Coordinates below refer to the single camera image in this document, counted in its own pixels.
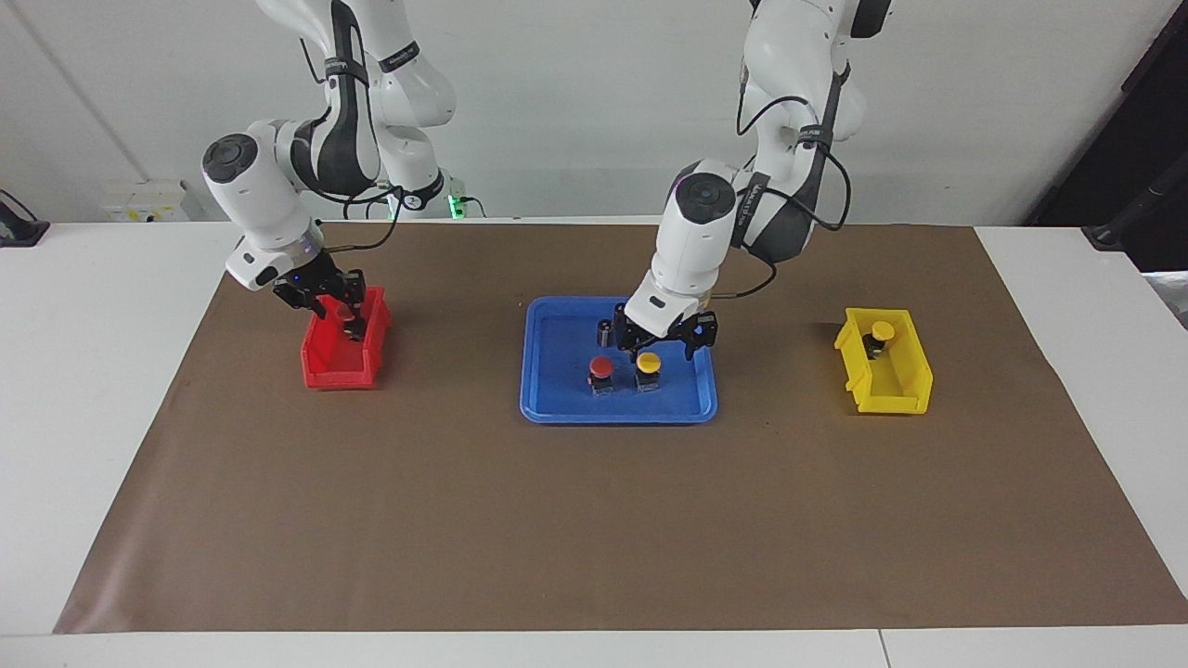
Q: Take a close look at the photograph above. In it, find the blue plastic tray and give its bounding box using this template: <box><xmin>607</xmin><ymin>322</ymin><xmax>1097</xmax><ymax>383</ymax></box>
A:
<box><xmin>519</xmin><ymin>296</ymin><xmax>719</xmax><ymax>425</ymax></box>

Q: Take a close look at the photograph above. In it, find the red plastic bin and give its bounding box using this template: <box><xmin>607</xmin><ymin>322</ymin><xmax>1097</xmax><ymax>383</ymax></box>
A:
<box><xmin>301</xmin><ymin>286</ymin><xmax>392</xmax><ymax>391</ymax></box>

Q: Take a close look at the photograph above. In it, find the yellow plastic bin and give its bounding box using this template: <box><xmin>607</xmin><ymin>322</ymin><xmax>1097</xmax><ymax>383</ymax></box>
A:
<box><xmin>833</xmin><ymin>307</ymin><xmax>934</xmax><ymax>415</ymax></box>

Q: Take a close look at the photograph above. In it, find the white power strip box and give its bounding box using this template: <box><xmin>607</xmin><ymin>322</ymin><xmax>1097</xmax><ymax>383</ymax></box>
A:
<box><xmin>100</xmin><ymin>181</ymin><xmax>191</xmax><ymax>224</ymax></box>

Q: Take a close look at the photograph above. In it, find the brown paper table mat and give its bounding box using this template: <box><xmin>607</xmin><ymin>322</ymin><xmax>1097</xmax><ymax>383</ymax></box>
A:
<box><xmin>53</xmin><ymin>223</ymin><xmax>1188</xmax><ymax>635</ymax></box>

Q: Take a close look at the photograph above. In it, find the black device at table edge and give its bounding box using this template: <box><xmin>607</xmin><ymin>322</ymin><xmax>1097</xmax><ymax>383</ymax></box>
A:
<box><xmin>0</xmin><ymin>190</ymin><xmax>49</xmax><ymax>248</ymax></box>

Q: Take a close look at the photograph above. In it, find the black stand pole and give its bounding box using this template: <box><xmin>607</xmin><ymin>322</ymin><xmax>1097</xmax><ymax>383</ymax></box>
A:
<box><xmin>1084</xmin><ymin>162</ymin><xmax>1188</xmax><ymax>251</ymax></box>

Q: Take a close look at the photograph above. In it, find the grey metallic object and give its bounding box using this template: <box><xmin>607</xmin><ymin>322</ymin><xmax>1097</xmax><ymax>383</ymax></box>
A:
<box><xmin>1143</xmin><ymin>271</ymin><xmax>1188</xmax><ymax>330</ymax></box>

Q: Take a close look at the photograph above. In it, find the black backdrop panel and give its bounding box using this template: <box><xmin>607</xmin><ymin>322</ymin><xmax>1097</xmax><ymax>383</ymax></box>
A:
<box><xmin>1026</xmin><ymin>0</ymin><xmax>1188</xmax><ymax>275</ymax></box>

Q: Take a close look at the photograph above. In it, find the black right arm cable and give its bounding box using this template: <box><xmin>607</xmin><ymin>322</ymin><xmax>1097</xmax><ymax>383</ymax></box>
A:
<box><xmin>297</xmin><ymin>37</ymin><xmax>405</xmax><ymax>251</ymax></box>

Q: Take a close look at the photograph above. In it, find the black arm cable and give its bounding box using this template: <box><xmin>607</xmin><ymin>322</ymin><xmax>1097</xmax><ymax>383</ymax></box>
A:
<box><xmin>297</xmin><ymin>37</ymin><xmax>405</xmax><ymax>251</ymax></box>
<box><xmin>715</xmin><ymin>56</ymin><xmax>852</xmax><ymax>300</ymax></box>

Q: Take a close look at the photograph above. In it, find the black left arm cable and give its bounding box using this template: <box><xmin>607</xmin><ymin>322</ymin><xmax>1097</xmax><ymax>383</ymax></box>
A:
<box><xmin>715</xmin><ymin>56</ymin><xmax>852</xmax><ymax>300</ymax></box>

